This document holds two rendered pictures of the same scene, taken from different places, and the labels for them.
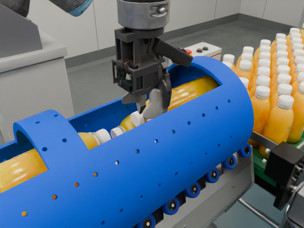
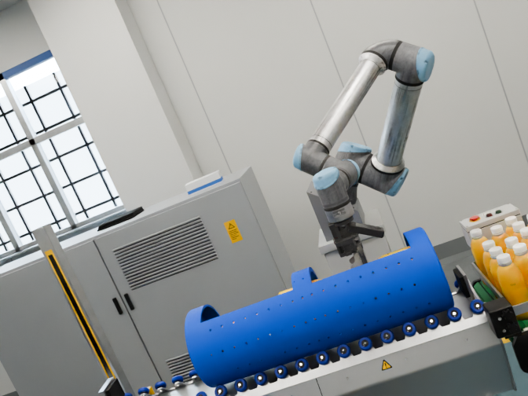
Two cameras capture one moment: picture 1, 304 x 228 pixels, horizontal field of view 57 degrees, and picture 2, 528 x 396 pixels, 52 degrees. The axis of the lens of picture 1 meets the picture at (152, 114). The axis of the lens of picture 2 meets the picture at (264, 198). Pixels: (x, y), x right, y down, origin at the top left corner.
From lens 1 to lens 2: 144 cm
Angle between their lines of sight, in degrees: 52
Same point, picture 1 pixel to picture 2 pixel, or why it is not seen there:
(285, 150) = (494, 303)
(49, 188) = (291, 297)
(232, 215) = not seen: outside the picture
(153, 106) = (357, 263)
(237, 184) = (473, 339)
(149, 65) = (345, 240)
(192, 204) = (410, 342)
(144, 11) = (331, 214)
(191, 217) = (412, 353)
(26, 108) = not seen: hidden behind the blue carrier
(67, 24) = (483, 180)
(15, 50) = not seen: hidden behind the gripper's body
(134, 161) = (332, 290)
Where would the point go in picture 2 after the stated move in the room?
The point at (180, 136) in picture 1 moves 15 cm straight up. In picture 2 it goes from (364, 280) to (348, 237)
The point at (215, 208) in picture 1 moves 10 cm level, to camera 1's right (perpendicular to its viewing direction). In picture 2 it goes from (443, 355) to (472, 357)
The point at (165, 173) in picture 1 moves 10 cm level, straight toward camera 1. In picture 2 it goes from (353, 300) to (333, 317)
